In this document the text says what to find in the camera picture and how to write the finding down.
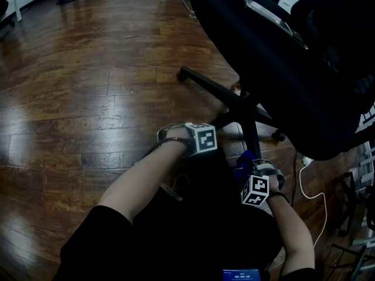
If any blue cloth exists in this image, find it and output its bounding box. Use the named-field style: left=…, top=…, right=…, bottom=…
left=234, top=149, right=258, bottom=187

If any black metal stand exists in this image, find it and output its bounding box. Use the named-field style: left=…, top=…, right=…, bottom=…
left=333, top=171, right=357, bottom=238

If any black office chair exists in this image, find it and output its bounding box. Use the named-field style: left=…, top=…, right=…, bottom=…
left=177, top=0, right=375, bottom=161

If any white cable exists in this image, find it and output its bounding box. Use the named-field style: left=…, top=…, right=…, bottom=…
left=298, top=164, right=328, bottom=248

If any grey metal rack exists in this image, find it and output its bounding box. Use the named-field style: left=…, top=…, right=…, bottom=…
left=353, top=101, right=375, bottom=277

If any silver-edged flat device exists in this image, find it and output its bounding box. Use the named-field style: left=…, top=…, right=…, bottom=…
left=243, top=0, right=309, bottom=50

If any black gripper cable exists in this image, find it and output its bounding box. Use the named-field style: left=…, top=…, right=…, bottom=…
left=140, top=140, right=165, bottom=160

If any black left wrist strap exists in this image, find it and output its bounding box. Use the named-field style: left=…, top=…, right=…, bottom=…
left=159, top=138, right=191, bottom=145

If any phone with blue screen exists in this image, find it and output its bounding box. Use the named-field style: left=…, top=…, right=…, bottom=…
left=222, top=268, right=270, bottom=281

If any thin black cable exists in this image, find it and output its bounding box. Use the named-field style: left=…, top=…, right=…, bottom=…
left=289, top=150, right=299, bottom=207

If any person's left forearm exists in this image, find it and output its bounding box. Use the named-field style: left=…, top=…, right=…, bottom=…
left=98, top=127, right=194, bottom=224

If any person's right forearm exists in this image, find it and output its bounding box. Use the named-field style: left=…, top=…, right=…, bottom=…
left=265, top=176, right=316, bottom=276

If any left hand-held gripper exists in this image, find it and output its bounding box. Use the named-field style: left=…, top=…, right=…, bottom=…
left=156, top=122, right=219, bottom=157

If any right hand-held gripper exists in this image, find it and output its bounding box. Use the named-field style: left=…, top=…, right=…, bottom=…
left=240, top=158, right=287, bottom=208

